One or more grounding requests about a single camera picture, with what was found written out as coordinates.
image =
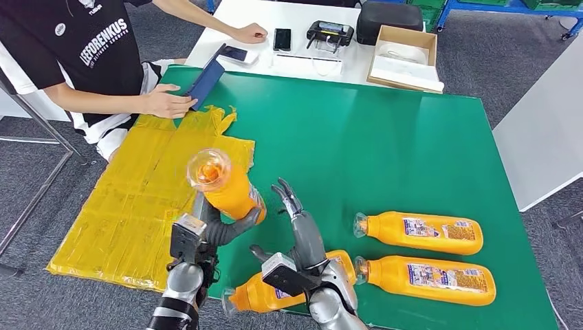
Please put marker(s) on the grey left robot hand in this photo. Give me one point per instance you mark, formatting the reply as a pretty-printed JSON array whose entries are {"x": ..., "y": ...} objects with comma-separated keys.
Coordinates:
[{"x": 227, "y": 234}]

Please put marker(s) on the person's left hand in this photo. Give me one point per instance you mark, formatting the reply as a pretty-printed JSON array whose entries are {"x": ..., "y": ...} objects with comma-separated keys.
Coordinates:
[{"x": 250, "y": 34}]

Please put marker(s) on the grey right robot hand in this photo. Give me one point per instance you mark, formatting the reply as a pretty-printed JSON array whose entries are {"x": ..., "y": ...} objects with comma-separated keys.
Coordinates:
[{"x": 309, "y": 241}]

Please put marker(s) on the person's right hand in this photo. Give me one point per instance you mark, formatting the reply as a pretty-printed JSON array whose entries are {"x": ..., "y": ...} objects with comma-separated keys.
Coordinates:
[{"x": 168, "y": 102}]

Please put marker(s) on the orange detergent bottle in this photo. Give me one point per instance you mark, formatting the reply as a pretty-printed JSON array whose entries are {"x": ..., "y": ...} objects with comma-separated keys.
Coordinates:
[
  {"x": 232, "y": 196},
  {"x": 391, "y": 278},
  {"x": 387, "y": 232},
  {"x": 255, "y": 298}
]

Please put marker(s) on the blue tablet case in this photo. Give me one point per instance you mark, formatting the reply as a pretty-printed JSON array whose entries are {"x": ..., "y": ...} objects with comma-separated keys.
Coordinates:
[{"x": 207, "y": 82}]

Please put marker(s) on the person's left forearm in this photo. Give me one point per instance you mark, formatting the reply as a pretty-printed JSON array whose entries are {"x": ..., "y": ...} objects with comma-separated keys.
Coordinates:
[{"x": 196, "y": 16}]

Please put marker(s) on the person's right forearm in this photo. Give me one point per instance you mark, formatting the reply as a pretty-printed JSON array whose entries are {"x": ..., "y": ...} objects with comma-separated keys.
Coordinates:
[{"x": 95, "y": 100}]

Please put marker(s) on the white table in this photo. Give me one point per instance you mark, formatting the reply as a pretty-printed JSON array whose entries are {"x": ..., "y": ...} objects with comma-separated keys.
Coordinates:
[
  {"x": 542, "y": 136},
  {"x": 255, "y": 11}
]

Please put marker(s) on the white-cased smartphone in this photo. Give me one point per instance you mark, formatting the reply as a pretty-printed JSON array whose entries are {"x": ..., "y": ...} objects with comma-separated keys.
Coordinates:
[{"x": 237, "y": 55}]

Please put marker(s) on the black smartphone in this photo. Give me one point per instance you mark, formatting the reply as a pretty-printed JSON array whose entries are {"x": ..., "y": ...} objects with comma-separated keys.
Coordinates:
[{"x": 282, "y": 40}]

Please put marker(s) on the black remote controller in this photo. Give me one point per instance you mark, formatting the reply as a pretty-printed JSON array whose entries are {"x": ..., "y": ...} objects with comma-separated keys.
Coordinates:
[{"x": 330, "y": 32}]

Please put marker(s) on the person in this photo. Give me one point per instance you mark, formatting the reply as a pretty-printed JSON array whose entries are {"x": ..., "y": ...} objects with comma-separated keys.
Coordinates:
[{"x": 91, "y": 45}]

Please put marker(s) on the yellow taped cardboard sheet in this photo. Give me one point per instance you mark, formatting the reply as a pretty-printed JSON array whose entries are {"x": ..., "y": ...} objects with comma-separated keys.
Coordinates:
[{"x": 136, "y": 196}]

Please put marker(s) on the black carry case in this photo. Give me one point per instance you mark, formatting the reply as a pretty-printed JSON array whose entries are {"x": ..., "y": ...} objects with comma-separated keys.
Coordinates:
[{"x": 389, "y": 23}]

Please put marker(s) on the open cardboard box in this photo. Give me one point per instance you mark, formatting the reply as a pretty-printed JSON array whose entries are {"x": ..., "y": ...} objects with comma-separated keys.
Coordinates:
[{"x": 401, "y": 36}]

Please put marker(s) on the white oval pad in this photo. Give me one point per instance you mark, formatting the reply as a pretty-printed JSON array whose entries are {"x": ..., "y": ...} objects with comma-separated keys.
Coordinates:
[{"x": 405, "y": 53}]

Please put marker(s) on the white foam sheet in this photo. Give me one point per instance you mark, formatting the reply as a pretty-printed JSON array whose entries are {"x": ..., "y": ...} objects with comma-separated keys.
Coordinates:
[{"x": 405, "y": 75}]

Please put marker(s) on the green plastic crate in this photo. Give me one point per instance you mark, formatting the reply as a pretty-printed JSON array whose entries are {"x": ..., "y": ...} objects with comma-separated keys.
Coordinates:
[
  {"x": 551, "y": 4},
  {"x": 428, "y": 13},
  {"x": 483, "y": 2}
]

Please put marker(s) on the black table foot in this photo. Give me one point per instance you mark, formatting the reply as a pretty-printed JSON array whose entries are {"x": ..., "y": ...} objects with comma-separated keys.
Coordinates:
[{"x": 569, "y": 222}]

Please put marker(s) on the blue metal rack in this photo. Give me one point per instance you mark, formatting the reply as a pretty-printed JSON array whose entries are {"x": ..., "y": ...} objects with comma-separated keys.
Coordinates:
[{"x": 514, "y": 8}]

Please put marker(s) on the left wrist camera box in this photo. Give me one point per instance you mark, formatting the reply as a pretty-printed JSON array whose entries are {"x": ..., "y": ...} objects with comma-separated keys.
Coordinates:
[{"x": 184, "y": 241}]

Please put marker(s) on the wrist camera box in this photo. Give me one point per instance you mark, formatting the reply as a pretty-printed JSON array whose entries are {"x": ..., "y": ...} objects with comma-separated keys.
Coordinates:
[
  {"x": 287, "y": 280},
  {"x": 184, "y": 241}
]

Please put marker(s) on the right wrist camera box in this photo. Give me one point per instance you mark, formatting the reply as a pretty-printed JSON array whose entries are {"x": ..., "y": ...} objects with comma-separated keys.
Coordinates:
[{"x": 287, "y": 280}]

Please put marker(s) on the blue metal post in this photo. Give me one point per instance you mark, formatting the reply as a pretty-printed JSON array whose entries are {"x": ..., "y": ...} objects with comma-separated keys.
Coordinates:
[{"x": 211, "y": 5}]

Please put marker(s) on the grey metal frame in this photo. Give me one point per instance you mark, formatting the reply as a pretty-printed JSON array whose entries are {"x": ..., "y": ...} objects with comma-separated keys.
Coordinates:
[{"x": 72, "y": 152}]

